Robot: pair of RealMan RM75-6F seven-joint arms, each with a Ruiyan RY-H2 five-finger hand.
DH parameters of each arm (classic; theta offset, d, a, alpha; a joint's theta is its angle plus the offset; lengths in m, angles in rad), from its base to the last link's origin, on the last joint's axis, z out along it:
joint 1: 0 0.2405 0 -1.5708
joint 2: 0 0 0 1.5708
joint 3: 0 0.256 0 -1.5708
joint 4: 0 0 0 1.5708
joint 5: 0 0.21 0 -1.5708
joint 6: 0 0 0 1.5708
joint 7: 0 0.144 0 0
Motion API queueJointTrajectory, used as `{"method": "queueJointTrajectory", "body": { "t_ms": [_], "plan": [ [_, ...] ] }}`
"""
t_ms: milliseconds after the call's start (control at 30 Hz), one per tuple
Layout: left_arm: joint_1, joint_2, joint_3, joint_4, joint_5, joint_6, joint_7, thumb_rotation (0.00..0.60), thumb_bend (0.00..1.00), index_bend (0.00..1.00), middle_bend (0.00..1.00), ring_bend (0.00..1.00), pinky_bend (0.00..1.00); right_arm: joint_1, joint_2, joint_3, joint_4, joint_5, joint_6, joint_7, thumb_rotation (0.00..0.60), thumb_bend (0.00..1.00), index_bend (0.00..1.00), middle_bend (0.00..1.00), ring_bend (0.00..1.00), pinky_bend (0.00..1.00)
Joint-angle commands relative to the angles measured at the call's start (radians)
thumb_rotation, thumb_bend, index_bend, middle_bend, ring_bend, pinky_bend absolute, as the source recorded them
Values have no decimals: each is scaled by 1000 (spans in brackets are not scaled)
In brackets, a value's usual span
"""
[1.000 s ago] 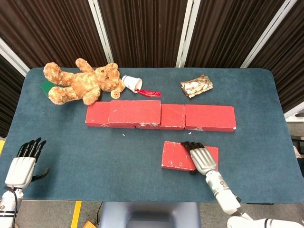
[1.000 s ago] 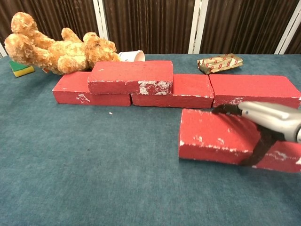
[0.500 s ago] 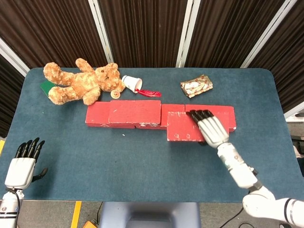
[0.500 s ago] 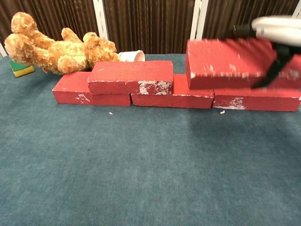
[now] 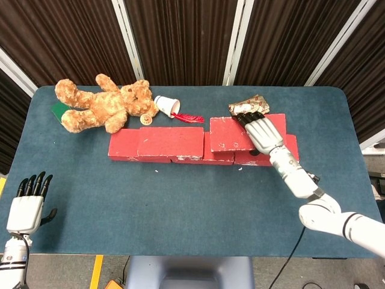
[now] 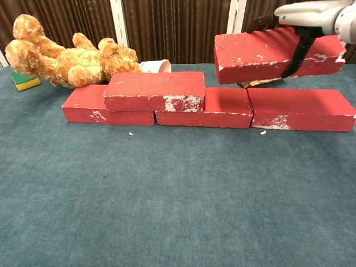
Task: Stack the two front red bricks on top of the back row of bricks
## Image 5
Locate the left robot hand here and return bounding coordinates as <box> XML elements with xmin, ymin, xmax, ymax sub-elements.
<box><xmin>5</xmin><ymin>171</ymin><xmax>58</xmax><ymax>235</ymax></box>

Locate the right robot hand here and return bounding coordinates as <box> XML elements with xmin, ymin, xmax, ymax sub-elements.
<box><xmin>232</xmin><ymin>111</ymin><xmax>285</xmax><ymax>157</ymax></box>

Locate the red brick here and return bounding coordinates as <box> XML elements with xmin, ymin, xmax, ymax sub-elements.
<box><xmin>209</xmin><ymin>113</ymin><xmax>287</xmax><ymax>154</ymax></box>
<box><xmin>137</xmin><ymin>126</ymin><xmax>205</xmax><ymax>164</ymax></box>
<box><xmin>233</xmin><ymin>134</ymin><xmax>300</xmax><ymax>167</ymax></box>
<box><xmin>171</xmin><ymin>131</ymin><xmax>235</xmax><ymax>166</ymax></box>
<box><xmin>108</xmin><ymin>128</ymin><xmax>142</xmax><ymax>162</ymax></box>

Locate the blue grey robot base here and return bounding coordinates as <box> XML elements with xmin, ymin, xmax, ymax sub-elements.
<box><xmin>125</xmin><ymin>255</ymin><xmax>255</xmax><ymax>289</ymax></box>

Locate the gold snack packet red print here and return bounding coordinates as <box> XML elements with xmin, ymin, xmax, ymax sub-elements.
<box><xmin>227</xmin><ymin>94</ymin><xmax>271</xmax><ymax>117</ymax></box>

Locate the red feather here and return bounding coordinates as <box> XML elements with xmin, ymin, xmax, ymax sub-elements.
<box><xmin>173</xmin><ymin>111</ymin><xmax>205</xmax><ymax>124</ymax></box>

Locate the white paper cup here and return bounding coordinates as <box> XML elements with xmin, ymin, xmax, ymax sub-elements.
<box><xmin>153</xmin><ymin>95</ymin><xmax>181</xmax><ymax>118</ymax></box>

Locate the green yellow sponge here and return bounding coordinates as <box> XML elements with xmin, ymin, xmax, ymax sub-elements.
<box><xmin>50</xmin><ymin>102</ymin><xmax>72</xmax><ymax>123</ymax></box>

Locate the black equipment beside table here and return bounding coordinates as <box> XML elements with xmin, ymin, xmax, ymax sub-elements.
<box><xmin>368</xmin><ymin>170</ymin><xmax>385</xmax><ymax>196</ymax></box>

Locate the brown plush teddy bear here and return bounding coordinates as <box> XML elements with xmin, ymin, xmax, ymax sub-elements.
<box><xmin>54</xmin><ymin>73</ymin><xmax>159</xmax><ymax>134</ymax></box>

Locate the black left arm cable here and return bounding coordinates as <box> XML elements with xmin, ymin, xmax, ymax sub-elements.
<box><xmin>13</xmin><ymin>234</ymin><xmax>31</xmax><ymax>289</ymax></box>

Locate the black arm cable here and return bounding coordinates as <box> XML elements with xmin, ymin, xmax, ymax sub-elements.
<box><xmin>267</xmin><ymin>227</ymin><xmax>306</xmax><ymax>289</ymax></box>
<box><xmin>13</xmin><ymin>234</ymin><xmax>31</xmax><ymax>289</ymax></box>

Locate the white partition post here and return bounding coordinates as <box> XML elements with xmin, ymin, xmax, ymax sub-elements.
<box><xmin>303</xmin><ymin>0</ymin><xmax>369</xmax><ymax>87</ymax></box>
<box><xmin>0</xmin><ymin>48</ymin><xmax>39</xmax><ymax>97</ymax></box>
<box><xmin>359</xmin><ymin>128</ymin><xmax>385</xmax><ymax>151</ymax></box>
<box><xmin>223</xmin><ymin>0</ymin><xmax>255</xmax><ymax>87</ymax></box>
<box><xmin>111</xmin><ymin>0</ymin><xmax>145</xmax><ymax>87</ymax></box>

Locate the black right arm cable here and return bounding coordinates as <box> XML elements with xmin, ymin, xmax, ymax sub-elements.
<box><xmin>267</xmin><ymin>227</ymin><xmax>306</xmax><ymax>289</ymax></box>

